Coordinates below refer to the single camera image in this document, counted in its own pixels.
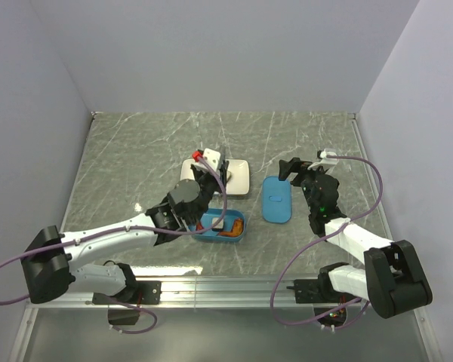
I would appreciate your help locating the blue lunch box container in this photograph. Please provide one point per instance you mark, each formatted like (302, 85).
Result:
(211, 236)

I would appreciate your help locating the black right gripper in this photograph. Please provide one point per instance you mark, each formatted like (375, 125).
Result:
(294, 166)

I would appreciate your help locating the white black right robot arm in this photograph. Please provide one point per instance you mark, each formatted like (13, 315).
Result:
(391, 279)

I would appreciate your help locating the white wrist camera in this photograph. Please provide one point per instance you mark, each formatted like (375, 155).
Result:
(326, 159)
(207, 156)

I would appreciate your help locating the white topped sushi piece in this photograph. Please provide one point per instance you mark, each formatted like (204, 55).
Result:
(217, 224)

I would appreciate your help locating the white rectangular plate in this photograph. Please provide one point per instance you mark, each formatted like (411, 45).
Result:
(239, 185)

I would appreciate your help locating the aluminium front rail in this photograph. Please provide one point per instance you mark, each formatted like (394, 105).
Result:
(244, 291)

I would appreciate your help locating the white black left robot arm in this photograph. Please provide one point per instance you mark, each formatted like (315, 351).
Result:
(55, 262)

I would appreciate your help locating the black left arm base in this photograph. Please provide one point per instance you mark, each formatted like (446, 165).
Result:
(125, 310)

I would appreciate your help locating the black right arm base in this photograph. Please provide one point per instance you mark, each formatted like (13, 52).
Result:
(313, 294)

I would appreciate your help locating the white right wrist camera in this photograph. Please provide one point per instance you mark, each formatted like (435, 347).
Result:
(326, 159)

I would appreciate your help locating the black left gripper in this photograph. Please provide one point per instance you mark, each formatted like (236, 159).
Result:
(197, 172)

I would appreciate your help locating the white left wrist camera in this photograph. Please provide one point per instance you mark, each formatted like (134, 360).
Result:
(207, 156)

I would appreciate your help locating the blue lunch box lid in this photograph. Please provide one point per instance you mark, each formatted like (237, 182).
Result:
(276, 200)

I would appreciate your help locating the orange shrimp food piece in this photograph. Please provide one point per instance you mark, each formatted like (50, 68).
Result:
(236, 230)

